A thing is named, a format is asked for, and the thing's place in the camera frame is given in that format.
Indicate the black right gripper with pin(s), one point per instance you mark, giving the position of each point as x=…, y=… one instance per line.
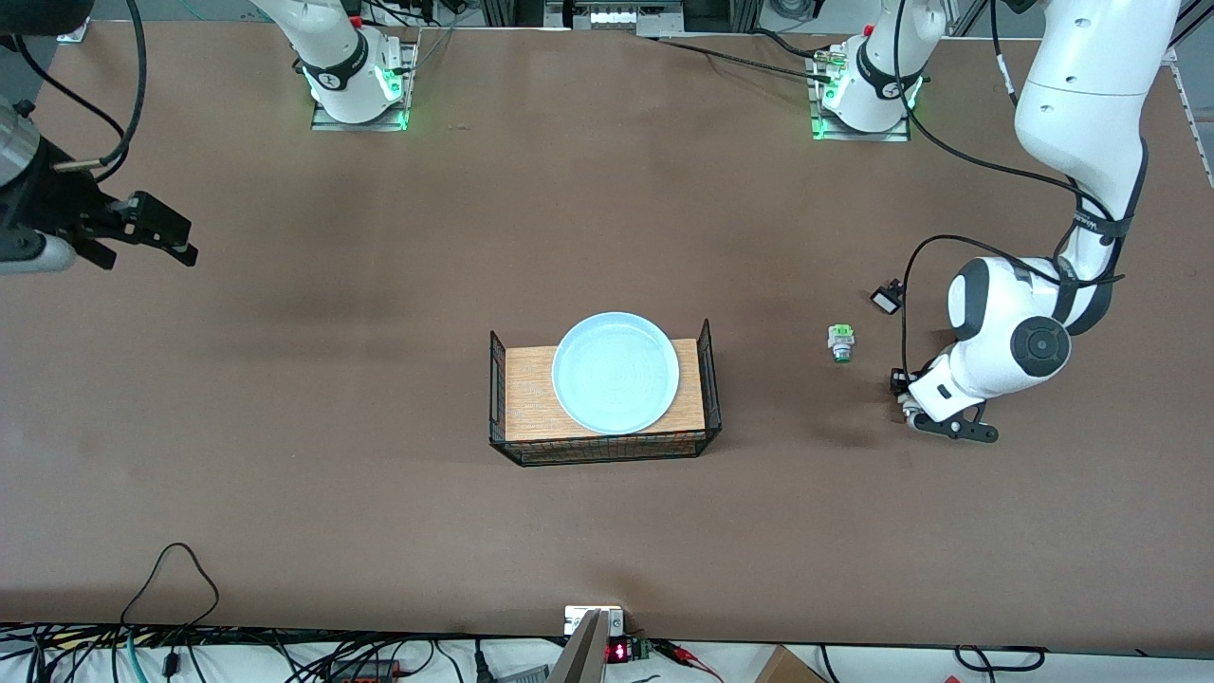
x=59, y=207

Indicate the light blue round plate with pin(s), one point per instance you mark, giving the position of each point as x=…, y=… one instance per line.
x=616, y=375

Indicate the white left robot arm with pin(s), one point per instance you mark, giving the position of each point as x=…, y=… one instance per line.
x=1081, y=85

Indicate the black white square button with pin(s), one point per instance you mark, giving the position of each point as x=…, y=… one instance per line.
x=887, y=302

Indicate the brown cardboard piece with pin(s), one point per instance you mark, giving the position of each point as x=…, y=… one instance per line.
x=787, y=669

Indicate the red probe leads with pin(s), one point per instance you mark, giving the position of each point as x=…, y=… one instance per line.
x=688, y=656

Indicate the red digit display module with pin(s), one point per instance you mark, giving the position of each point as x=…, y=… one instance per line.
x=616, y=652

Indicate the grey metal beam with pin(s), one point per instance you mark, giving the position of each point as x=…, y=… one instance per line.
x=583, y=659

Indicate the white metal device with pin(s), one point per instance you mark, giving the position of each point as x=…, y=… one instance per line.
x=616, y=17

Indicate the grey adapter box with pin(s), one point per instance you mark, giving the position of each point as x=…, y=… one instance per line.
x=522, y=675

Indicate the black device red buttons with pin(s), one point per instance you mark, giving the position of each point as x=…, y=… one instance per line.
x=370, y=672

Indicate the green push button switch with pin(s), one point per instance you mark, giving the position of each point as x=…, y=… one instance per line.
x=840, y=337

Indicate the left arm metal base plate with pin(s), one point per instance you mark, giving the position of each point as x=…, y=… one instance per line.
x=858, y=136

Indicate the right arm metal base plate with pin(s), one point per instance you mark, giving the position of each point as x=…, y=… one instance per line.
x=360, y=125

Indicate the silver metal bracket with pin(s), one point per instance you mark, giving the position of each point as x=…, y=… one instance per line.
x=574, y=621

